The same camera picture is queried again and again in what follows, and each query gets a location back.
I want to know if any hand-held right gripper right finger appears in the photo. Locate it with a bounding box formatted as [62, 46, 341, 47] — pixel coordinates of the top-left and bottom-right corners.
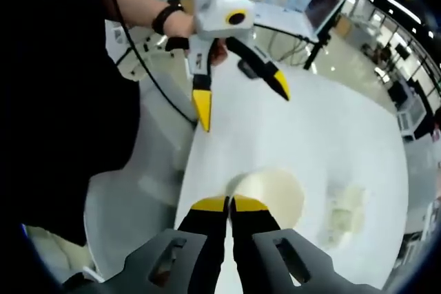
[229, 194, 382, 294]

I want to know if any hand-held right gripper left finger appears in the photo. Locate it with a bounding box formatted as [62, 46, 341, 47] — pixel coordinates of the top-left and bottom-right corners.
[63, 196, 231, 294]

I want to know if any white paper cup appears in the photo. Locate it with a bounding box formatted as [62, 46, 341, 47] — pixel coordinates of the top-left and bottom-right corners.
[225, 166, 306, 231]

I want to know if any pile of paper cups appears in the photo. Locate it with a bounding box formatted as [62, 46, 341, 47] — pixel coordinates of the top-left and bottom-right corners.
[323, 183, 368, 250]

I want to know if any person's left hand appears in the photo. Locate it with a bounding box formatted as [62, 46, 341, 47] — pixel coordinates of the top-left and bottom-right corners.
[161, 11, 230, 67]

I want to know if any small dark table object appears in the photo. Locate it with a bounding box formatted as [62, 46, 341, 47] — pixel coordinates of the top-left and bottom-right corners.
[237, 59, 259, 80]

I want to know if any black tripod stand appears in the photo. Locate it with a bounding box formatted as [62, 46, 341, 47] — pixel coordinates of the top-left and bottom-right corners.
[302, 28, 334, 73]

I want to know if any black wristband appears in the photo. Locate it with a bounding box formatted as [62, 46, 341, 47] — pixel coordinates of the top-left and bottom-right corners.
[151, 3, 185, 35]

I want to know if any white side table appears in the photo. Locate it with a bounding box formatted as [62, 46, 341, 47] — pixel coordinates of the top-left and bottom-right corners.
[253, 0, 321, 42]

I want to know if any white office chair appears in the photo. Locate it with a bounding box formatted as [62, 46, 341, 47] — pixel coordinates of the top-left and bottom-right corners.
[105, 20, 189, 81]

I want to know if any white equipment cabinet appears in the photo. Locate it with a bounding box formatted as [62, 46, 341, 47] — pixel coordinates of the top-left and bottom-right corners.
[396, 97, 428, 140]

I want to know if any black cable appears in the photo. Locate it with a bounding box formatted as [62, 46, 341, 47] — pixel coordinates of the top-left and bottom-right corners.
[108, 0, 199, 125]

